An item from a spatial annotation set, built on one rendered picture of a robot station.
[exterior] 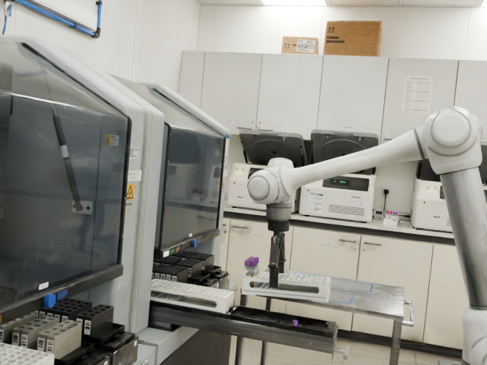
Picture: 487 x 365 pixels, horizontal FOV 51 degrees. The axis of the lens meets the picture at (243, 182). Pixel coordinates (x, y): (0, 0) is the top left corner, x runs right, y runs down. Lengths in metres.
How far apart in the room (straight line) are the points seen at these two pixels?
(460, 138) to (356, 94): 2.85
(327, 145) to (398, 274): 1.15
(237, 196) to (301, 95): 0.99
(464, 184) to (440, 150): 0.11
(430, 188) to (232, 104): 1.75
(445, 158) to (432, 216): 2.48
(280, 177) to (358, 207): 2.39
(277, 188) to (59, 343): 0.73
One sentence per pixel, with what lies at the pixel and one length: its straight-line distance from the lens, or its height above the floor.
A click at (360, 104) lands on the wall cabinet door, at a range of 4.20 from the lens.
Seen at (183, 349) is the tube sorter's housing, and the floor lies 0.64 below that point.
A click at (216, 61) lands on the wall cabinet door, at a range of 4.49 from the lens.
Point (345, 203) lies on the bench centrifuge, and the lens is 3.91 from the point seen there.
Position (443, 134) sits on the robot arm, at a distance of 1.41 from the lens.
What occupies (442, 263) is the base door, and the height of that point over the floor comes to 0.68.
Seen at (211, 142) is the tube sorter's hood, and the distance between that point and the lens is 2.06.
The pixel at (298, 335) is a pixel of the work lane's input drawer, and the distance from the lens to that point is 1.62.
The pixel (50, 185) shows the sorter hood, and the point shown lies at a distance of 1.15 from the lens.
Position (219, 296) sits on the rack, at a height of 0.86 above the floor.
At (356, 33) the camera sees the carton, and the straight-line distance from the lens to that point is 4.35.
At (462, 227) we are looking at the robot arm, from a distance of 1.48.
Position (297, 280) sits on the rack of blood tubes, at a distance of 1.74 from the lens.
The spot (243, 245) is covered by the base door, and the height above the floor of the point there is 0.62.
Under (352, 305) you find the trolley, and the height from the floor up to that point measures 0.82.
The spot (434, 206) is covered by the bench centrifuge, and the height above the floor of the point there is 1.09.
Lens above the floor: 1.32
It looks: 3 degrees down
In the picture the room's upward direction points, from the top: 5 degrees clockwise
